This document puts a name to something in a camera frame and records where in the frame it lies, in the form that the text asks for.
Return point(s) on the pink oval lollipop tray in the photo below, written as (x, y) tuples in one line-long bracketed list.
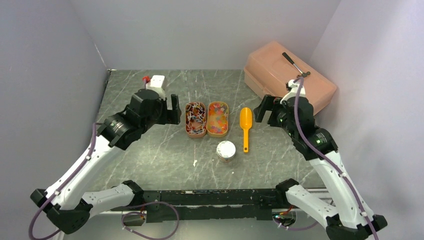
[(195, 119)]

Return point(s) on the yellow plastic scoop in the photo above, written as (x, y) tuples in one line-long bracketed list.
[(246, 123)]

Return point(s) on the yellow oval gummy tray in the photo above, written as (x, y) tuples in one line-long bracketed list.
[(217, 119)]

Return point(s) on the black handled hammer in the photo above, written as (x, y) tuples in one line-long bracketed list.
[(291, 61)]

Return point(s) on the round metal jar lid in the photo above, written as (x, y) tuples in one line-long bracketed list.
[(226, 148)]

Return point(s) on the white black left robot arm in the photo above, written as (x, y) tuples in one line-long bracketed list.
[(67, 203)]

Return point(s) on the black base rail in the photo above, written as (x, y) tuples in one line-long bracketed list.
[(168, 205)]

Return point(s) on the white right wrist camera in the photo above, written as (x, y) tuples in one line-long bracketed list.
[(295, 88)]

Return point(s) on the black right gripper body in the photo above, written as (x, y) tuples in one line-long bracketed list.
[(278, 116)]

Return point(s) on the clear plastic jar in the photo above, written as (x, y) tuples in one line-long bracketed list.
[(226, 158)]

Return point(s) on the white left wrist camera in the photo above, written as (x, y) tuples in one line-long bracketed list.
[(156, 83)]

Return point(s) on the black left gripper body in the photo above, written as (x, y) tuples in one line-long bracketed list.
[(162, 115)]

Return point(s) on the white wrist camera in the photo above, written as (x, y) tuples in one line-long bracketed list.
[(295, 88), (156, 83)]

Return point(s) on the peach plastic toolbox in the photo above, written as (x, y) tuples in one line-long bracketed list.
[(267, 72)]

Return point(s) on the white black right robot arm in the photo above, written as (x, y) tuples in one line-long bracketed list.
[(350, 218)]

